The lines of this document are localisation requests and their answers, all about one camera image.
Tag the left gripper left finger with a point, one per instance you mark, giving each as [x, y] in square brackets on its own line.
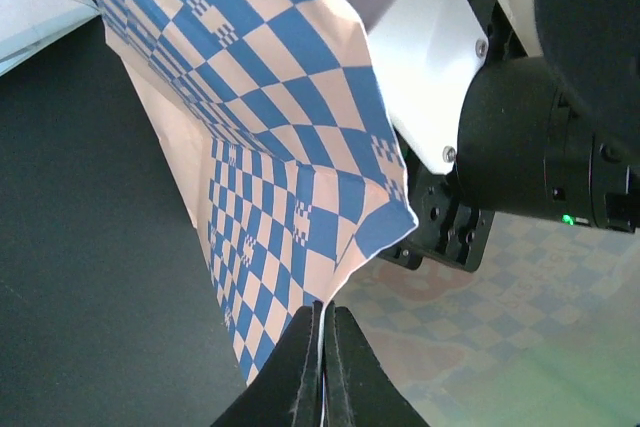
[286, 391]

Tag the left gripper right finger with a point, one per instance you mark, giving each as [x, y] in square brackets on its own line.
[357, 390]

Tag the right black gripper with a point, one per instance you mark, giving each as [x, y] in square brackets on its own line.
[449, 231]

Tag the blue checkered paper bag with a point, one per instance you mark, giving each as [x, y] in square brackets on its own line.
[272, 119]

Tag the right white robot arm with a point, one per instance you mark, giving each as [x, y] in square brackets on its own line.
[525, 107]

